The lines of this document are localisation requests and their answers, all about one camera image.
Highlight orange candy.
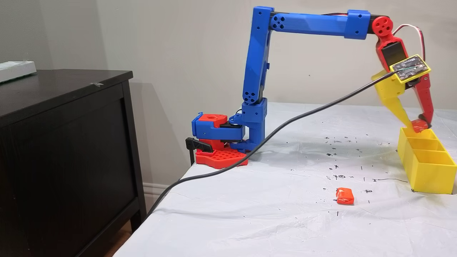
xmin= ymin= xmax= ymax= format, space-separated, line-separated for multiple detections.
xmin=411 ymin=119 xmax=430 ymax=133
xmin=336 ymin=187 xmax=355 ymax=205

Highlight yellow three-compartment box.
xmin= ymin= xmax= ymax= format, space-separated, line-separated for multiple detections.
xmin=397 ymin=127 xmax=457 ymax=195

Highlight flat white box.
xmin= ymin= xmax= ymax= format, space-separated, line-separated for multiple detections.
xmin=0 ymin=61 xmax=37 ymax=84

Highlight white plastic table cover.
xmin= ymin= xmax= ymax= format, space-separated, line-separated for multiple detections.
xmin=114 ymin=102 xmax=457 ymax=257

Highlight black table clamp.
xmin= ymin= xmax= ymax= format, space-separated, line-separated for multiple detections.
xmin=185 ymin=137 xmax=214 ymax=167

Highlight dark wooden cabinet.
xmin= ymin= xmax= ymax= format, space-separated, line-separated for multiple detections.
xmin=0 ymin=69 xmax=147 ymax=257

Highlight camera board on yellow mount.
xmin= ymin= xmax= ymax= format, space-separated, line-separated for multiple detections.
xmin=389 ymin=54 xmax=431 ymax=85

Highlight thick black camera cable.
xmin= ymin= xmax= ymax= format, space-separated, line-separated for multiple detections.
xmin=146 ymin=70 xmax=397 ymax=216

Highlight looped thin servo cable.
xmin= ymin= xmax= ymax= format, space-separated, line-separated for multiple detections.
xmin=392 ymin=24 xmax=426 ymax=61

